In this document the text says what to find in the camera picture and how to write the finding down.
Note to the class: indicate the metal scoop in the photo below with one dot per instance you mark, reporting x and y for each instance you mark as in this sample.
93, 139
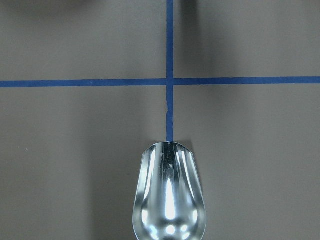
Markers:
169, 202

